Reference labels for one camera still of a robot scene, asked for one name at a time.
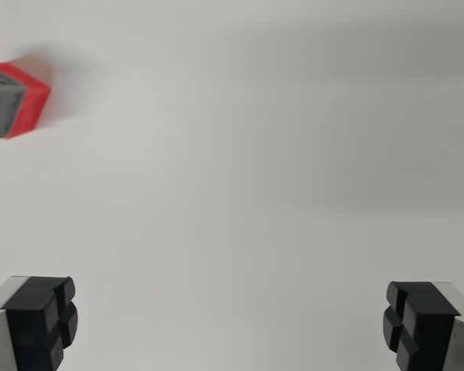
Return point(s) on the red embossed rubber cube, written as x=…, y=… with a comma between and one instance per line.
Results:
x=33, y=104

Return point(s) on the black-padded silver gripper right finger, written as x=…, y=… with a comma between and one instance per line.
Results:
x=429, y=328

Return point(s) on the black-padded silver gripper left finger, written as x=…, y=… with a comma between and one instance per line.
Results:
x=27, y=324

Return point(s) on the grey embossed rubber cube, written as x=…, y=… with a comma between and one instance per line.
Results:
x=0, y=104

